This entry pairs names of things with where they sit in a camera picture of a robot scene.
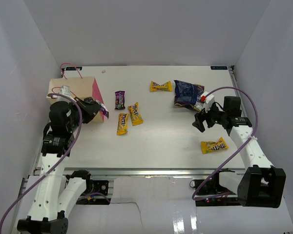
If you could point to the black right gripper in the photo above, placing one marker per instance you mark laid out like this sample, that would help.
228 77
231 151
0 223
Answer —
201 117

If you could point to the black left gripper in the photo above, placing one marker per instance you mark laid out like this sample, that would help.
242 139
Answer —
91 109

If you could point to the beige and pink paper bag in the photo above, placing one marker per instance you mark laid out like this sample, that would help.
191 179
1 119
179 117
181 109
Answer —
81 87

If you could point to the small purple candy packet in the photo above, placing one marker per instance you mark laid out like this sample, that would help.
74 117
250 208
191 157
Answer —
103 109

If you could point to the yellow m&m packet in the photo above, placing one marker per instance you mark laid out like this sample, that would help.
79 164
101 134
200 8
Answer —
164 87
122 124
136 118
213 146

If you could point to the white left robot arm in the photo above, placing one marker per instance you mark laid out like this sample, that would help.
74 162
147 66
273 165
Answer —
50 208

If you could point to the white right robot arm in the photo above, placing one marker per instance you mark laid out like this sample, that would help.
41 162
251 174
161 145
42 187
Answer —
262 184

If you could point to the large dark blue snack bag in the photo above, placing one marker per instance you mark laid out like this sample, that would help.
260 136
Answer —
188 95

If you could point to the purple M&M packet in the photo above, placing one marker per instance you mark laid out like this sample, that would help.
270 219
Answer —
120 100

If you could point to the blue label back left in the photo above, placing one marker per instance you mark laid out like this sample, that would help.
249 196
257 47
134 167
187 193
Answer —
71 68

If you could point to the blue label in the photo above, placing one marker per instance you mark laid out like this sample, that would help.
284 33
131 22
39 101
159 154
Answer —
218 68
71 68

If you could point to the blue label back right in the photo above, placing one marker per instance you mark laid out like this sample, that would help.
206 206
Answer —
218 68

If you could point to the yellow M&M packet back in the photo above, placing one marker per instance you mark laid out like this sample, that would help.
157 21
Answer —
164 87

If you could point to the white cardboard front panel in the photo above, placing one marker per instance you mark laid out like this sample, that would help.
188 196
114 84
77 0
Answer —
163 205

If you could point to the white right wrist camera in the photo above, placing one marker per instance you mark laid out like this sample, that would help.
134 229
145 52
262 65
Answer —
207 101

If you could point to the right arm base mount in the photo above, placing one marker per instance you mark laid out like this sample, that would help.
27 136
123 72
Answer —
213 188

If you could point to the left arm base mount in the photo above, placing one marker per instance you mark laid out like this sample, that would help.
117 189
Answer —
95 194

